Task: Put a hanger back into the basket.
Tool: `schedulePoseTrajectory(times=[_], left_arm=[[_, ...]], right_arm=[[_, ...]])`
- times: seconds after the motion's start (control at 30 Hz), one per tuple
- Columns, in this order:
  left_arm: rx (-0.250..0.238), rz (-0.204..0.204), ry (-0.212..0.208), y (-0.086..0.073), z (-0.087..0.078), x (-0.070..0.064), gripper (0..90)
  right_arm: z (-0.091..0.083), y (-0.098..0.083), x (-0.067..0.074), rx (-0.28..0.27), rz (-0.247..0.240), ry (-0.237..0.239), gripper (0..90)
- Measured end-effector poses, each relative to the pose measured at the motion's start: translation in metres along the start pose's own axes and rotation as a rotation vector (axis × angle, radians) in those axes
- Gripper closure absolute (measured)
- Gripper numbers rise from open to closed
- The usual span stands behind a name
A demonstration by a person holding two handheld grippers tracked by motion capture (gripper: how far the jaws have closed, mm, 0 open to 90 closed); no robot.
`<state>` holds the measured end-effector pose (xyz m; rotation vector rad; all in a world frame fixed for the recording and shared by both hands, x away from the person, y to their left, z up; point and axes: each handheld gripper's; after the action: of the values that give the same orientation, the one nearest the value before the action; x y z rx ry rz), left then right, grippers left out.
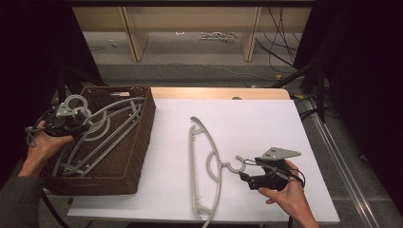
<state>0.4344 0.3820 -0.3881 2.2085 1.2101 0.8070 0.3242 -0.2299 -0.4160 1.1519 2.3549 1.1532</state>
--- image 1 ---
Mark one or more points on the person's right hand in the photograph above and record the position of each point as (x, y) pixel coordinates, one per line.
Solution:
(294, 196)

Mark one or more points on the black metal stand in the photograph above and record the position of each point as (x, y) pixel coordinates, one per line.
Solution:
(62, 91)
(320, 95)

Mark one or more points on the white object on floor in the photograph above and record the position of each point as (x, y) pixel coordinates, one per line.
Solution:
(218, 35)

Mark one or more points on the metal floor rail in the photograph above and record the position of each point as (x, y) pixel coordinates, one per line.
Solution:
(342, 164)

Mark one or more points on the person's left hand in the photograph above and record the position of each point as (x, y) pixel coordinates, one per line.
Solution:
(44, 148)

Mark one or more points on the brown woven basket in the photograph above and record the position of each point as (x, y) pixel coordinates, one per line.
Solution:
(139, 152)

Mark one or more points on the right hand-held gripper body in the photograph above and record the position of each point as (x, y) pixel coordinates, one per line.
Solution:
(275, 177)

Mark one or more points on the grey plastic clothes hanger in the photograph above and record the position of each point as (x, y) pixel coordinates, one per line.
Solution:
(120, 102)
(107, 141)
(191, 158)

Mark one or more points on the beige wooden furniture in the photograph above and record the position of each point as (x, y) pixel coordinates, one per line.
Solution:
(190, 19)

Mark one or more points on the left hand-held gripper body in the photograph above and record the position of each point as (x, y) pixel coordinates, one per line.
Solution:
(63, 123)

